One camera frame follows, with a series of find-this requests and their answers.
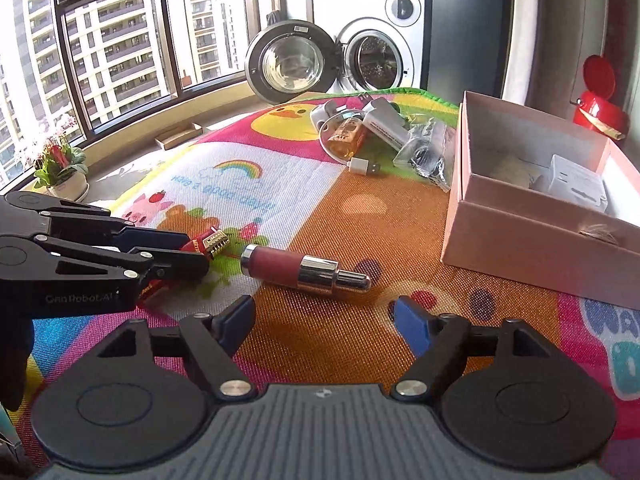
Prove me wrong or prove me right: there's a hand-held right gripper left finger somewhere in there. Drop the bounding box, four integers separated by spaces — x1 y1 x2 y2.
97 296 257 403

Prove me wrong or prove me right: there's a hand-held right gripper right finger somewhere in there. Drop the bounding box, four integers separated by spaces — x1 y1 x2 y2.
391 296 547 403

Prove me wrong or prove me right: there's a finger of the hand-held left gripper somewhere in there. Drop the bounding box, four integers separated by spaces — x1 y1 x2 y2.
0 191 190 252
0 234 210 282

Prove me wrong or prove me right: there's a red gold-tipped packet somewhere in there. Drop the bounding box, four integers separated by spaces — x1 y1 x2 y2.
137 226 231 304

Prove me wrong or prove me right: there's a pink lip gloss tube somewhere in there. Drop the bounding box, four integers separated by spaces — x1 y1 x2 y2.
240 243 374 297

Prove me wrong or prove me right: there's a pink cardboard box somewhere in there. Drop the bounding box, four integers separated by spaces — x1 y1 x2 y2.
440 91 640 311

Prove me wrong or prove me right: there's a flat cardboard tray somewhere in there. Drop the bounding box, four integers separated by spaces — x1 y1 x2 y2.
154 121 204 151

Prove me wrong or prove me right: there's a colourful cartoon play mat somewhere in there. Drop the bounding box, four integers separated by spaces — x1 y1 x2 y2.
0 87 640 480

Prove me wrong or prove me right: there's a potted flower plant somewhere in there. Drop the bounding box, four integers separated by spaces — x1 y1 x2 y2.
15 115 91 201

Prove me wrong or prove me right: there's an orange liquid bottle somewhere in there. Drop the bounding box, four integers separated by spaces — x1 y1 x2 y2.
327 116 369 159

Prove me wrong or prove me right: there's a white power bank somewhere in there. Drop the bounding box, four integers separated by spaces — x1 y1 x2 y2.
360 98 409 152

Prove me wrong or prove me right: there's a twine bow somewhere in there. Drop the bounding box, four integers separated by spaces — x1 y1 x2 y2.
577 222 624 249

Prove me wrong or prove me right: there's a white adapter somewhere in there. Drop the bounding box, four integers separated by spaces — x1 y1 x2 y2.
530 154 609 211

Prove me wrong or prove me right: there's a silver washing machine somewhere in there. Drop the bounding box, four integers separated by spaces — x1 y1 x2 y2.
327 19 427 96

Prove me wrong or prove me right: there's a red trash can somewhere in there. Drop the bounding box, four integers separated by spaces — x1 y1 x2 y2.
572 55 630 141

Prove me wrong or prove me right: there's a silver dryer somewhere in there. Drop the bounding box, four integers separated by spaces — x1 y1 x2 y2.
312 0 433 28

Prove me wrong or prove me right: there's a white usb cable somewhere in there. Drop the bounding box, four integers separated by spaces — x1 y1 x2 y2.
320 110 384 177

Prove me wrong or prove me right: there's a clear bag with black cable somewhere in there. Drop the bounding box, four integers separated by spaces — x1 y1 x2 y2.
392 117 458 194

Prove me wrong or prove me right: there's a black window frame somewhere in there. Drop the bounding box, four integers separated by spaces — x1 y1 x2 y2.
0 0 273 153

